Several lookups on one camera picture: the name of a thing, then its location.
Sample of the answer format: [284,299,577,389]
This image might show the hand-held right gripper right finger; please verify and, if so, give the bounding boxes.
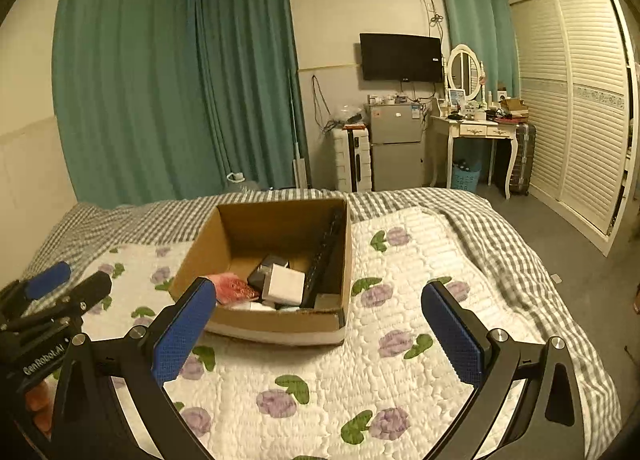
[421,281,593,460]

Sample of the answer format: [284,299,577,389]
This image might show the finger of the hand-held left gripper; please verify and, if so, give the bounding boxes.
[0,261,72,308]
[0,271,113,338]

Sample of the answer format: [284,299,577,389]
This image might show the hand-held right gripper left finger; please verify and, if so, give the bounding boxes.
[50,276,218,460]

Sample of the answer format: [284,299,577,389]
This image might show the black rectangular case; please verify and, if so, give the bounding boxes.
[247,254,293,293]

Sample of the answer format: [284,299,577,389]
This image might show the white plug charger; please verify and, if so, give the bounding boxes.
[262,264,306,306]

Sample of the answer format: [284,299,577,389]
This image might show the black remote control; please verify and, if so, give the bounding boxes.
[302,207,347,308]

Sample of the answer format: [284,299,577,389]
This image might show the person's left hand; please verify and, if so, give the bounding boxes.
[24,379,55,430]

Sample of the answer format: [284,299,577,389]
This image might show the grey checkered bedsheet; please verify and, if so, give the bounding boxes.
[30,187,621,406]

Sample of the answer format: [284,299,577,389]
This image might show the blue plastic basket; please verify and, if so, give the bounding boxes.
[451,160,483,191]

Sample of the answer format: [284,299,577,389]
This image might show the dark suitcase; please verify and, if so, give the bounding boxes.
[495,123,537,196]

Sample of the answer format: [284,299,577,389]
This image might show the silver fridge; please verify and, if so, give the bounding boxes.
[364,101,426,191]

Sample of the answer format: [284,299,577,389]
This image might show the white mop pole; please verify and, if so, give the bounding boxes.
[287,68,312,188]

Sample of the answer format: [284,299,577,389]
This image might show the white dressing table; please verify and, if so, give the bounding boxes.
[430,110,531,200]

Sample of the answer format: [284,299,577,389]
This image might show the white drawer cabinet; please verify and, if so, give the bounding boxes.
[332,128,357,192]

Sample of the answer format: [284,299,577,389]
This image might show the wide green curtain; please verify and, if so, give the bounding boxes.
[52,0,223,206]

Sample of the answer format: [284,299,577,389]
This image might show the white louvered wardrobe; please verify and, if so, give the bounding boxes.
[509,0,640,256]

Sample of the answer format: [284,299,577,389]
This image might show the white oval mirror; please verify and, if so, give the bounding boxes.
[446,44,486,101]

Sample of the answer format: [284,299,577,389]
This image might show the light blue curtain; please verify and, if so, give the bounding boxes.
[434,0,521,101]

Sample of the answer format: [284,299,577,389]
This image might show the black wall television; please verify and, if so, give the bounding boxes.
[360,33,443,82]

